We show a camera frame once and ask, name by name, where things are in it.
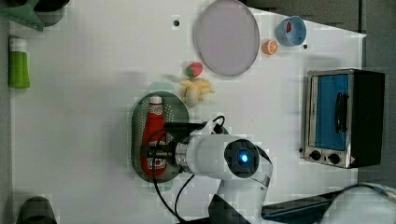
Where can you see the green oval strainer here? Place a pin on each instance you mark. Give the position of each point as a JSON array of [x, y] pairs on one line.
[[174, 110]]

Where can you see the blue cup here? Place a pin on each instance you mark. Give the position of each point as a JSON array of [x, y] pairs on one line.
[[291, 31]]

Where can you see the orange toy slice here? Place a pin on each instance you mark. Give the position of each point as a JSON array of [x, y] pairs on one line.
[[270, 47]]

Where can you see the red ketchup bottle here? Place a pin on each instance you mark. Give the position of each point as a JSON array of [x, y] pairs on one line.
[[152, 130]]

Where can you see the green tripod mount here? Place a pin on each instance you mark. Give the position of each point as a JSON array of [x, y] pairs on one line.
[[24, 15]]

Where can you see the black laptop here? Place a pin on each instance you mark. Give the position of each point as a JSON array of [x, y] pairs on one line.
[[301, 211]]

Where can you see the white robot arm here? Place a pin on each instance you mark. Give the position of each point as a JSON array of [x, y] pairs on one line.
[[242, 168]]

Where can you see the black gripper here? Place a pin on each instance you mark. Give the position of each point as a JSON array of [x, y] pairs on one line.
[[175, 132]]

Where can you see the purple round plate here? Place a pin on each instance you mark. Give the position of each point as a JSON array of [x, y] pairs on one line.
[[228, 37]]

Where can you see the green squeeze bottle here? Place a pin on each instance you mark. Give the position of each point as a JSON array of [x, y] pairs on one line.
[[18, 64]]

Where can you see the black toaster oven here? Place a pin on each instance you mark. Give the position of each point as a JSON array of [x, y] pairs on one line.
[[344, 111]]

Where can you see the red toy strawberry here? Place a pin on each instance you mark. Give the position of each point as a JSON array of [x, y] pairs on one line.
[[194, 70]]

